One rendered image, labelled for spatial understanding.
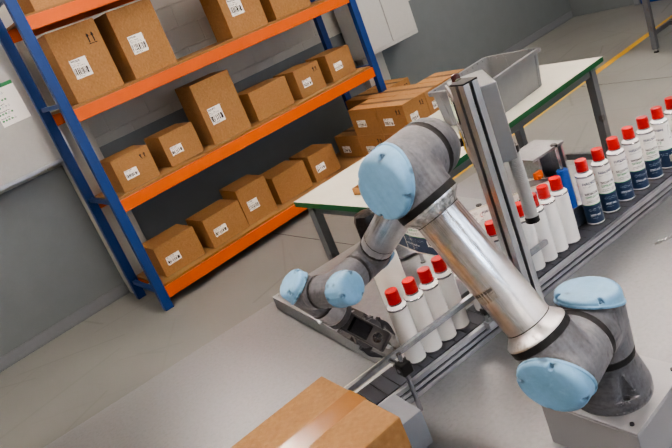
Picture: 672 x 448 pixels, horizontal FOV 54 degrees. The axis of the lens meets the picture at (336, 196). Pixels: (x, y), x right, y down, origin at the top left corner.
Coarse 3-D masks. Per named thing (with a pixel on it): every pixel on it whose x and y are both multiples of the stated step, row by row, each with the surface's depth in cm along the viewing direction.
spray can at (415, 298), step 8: (408, 280) 159; (408, 288) 159; (416, 288) 159; (408, 296) 160; (416, 296) 159; (424, 296) 160; (408, 304) 160; (416, 304) 159; (424, 304) 160; (416, 312) 160; (424, 312) 160; (416, 320) 161; (424, 320) 161; (432, 320) 162; (416, 328) 162; (432, 336) 162; (424, 344) 163; (432, 344) 163; (440, 344) 164; (432, 352) 164
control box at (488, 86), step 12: (480, 72) 157; (480, 84) 146; (492, 84) 144; (492, 96) 145; (456, 108) 147; (492, 108) 146; (456, 120) 160; (492, 120) 147; (504, 120) 147; (504, 132) 148; (504, 144) 149; (504, 156) 150; (516, 156) 150
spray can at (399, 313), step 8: (392, 288) 158; (392, 296) 157; (392, 304) 157; (400, 304) 158; (392, 312) 157; (400, 312) 157; (408, 312) 159; (392, 320) 159; (400, 320) 158; (408, 320) 158; (400, 328) 159; (408, 328) 159; (400, 336) 160; (408, 336) 159; (400, 344) 162; (416, 344) 160; (408, 352) 161; (416, 352) 161; (424, 352) 163; (416, 360) 161; (424, 360) 162
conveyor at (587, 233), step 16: (640, 192) 201; (624, 208) 196; (608, 224) 191; (560, 256) 184; (544, 272) 179; (480, 320) 169; (464, 336) 166; (416, 368) 161; (368, 384) 162; (384, 384) 159; (400, 384) 157; (368, 400) 157
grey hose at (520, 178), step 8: (512, 160) 160; (520, 160) 160; (512, 168) 161; (520, 168) 160; (520, 176) 161; (520, 184) 162; (528, 184) 162; (520, 192) 162; (528, 192) 162; (520, 200) 164; (528, 200) 163; (528, 208) 164; (528, 216) 165; (536, 216) 164
